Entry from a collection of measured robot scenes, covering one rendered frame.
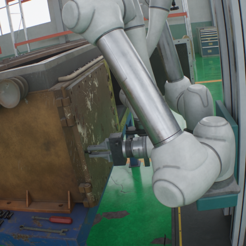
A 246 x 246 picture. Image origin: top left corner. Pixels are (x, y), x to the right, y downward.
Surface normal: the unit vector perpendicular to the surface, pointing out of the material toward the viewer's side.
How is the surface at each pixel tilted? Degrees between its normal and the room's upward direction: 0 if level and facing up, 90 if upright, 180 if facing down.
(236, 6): 90
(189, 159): 54
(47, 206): 0
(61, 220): 60
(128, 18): 126
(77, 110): 90
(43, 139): 90
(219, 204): 90
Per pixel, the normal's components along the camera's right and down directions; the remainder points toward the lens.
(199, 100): -0.19, 0.01
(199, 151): 0.55, -0.45
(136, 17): 0.47, 0.22
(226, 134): 0.34, -0.24
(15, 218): -0.17, -0.93
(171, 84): -0.66, -0.21
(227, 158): 0.67, 0.09
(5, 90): -0.16, 0.34
